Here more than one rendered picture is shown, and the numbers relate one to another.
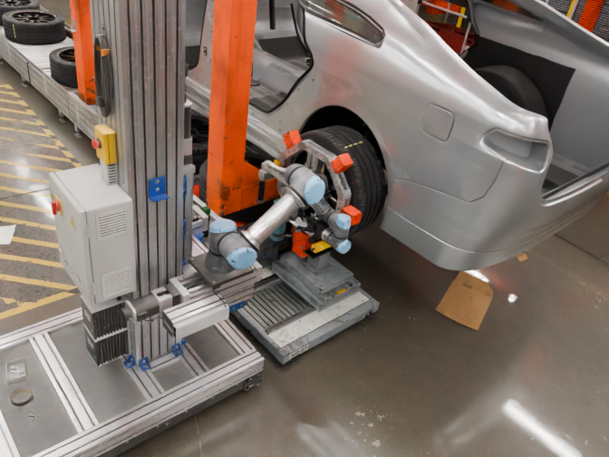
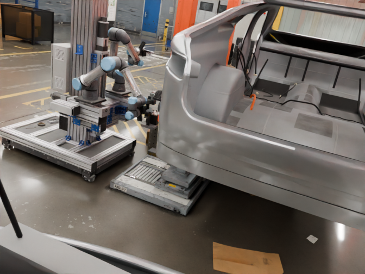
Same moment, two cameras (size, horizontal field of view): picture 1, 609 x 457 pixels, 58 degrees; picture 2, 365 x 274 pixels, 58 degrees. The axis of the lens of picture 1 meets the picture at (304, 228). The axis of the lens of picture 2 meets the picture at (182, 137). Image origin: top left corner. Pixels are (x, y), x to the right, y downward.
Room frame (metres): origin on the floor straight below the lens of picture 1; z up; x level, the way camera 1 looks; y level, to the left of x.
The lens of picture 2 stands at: (1.56, -2.85, 1.80)
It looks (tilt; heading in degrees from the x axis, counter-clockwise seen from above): 22 degrees down; 65
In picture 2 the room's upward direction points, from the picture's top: 10 degrees clockwise
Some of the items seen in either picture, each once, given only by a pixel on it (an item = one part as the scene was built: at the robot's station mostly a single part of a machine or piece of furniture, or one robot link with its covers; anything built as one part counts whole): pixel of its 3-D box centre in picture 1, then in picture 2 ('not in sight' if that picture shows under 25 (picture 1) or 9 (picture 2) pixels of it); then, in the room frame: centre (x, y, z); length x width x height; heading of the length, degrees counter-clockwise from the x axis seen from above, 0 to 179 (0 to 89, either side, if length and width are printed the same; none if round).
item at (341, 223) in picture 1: (340, 224); (133, 103); (2.29, -0.17, 0.95); 0.11 x 0.08 x 0.11; 40
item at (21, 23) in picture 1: (34, 26); not in sight; (6.39, 3.52, 0.39); 0.66 x 0.66 x 0.24
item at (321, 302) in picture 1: (314, 276); (180, 179); (2.89, -0.12, 0.13); 0.50 x 0.36 x 0.10; 47
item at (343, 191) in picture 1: (311, 189); not in sight; (2.77, -0.01, 0.85); 0.54 x 0.07 x 0.54; 47
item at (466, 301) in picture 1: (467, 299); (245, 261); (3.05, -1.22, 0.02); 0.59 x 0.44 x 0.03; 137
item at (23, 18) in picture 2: not in sight; (27, 24); (1.17, 8.80, 0.48); 1.27 x 0.88 x 0.97; 135
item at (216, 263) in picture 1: (221, 255); (90, 93); (2.00, 0.36, 0.87); 0.15 x 0.15 x 0.10
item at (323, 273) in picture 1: (319, 253); (183, 163); (2.89, -0.12, 0.32); 0.40 x 0.30 x 0.28; 47
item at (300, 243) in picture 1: (307, 238); not in sight; (2.80, -0.03, 0.48); 0.16 x 0.12 x 0.17; 137
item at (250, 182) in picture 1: (266, 172); not in sight; (3.18, 0.30, 0.69); 0.52 x 0.17 x 0.35; 137
